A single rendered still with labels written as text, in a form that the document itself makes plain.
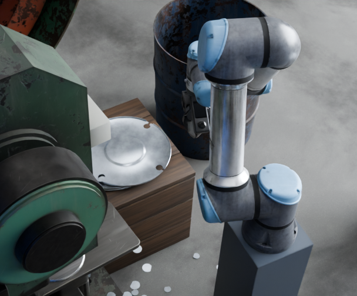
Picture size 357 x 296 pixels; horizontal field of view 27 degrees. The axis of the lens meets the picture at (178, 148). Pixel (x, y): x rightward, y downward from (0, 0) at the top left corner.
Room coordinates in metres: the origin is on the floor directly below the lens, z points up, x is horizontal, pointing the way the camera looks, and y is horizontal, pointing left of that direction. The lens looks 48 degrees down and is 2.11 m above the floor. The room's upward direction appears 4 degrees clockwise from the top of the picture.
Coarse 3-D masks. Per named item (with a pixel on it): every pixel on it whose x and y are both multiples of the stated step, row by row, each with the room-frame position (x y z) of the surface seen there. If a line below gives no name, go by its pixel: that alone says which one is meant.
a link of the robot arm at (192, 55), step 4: (192, 44) 1.62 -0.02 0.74; (196, 44) 1.62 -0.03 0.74; (188, 48) 1.60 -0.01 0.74; (192, 48) 1.60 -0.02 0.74; (196, 48) 1.60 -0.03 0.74; (188, 52) 1.60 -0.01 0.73; (192, 52) 1.59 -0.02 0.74; (196, 52) 1.58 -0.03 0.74; (188, 56) 1.59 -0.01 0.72; (192, 56) 1.58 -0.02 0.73; (196, 56) 1.57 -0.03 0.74; (188, 60) 1.59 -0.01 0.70; (192, 60) 1.58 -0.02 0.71; (196, 60) 1.57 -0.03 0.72; (188, 64) 1.58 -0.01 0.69; (192, 64) 1.57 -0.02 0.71; (196, 64) 1.56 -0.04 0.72; (188, 68) 1.58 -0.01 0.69; (188, 72) 1.59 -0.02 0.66; (188, 76) 1.58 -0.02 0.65
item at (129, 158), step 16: (112, 128) 1.62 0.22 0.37; (128, 128) 1.62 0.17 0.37; (144, 128) 1.63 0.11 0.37; (112, 144) 1.54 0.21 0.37; (128, 144) 1.55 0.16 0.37; (144, 144) 1.56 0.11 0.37; (160, 144) 1.56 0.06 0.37; (96, 160) 1.48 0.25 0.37; (112, 160) 1.48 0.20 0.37; (128, 160) 1.48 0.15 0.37; (144, 160) 1.49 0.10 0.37; (160, 160) 1.49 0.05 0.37; (96, 176) 1.41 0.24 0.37; (112, 176) 1.42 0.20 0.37; (128, 176) 1.42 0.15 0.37; (144, 176) 1.43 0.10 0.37
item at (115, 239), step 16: (112, 208) 0.99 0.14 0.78; (112, 224) 0.95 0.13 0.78; (112, 240) 0.90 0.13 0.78; (128, 240) 0.91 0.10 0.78; (96, 256) 0.86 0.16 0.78; (112, 256) 0.86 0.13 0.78; (64, 272) 0.81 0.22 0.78; (80, 272) 0.82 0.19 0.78; (48, 288) 0.78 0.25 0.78; (64, 288) 0.81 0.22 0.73; (80, 288) 0.83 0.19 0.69
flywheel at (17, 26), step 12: (0, 0) 1.21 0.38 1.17; (12, 0) 1.20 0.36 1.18; (24, 0) 1.20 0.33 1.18; (36, 0) 1.22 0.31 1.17; (0, 12) 1.20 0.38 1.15; (12, 12) 1.19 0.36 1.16; (24, 12) 1.20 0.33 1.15; (36, 12) 1.22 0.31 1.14; (12, 24) 1.18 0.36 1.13; (24, 24) 1.20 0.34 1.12
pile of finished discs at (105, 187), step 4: (100, 176) 1.42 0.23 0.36; (104, 176) 1.42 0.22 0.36; (100, 184) 1.40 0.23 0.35; (104, 184) 1.40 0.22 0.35; (108, 184) 1.39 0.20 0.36; (104, 188) 1.37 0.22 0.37; (108, 188) 1.37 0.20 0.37; (112, 188) 1.38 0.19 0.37; (116, 188) 1.38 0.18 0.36; (120, 188) 1.38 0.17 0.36; (124, 188) 1.39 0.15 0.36
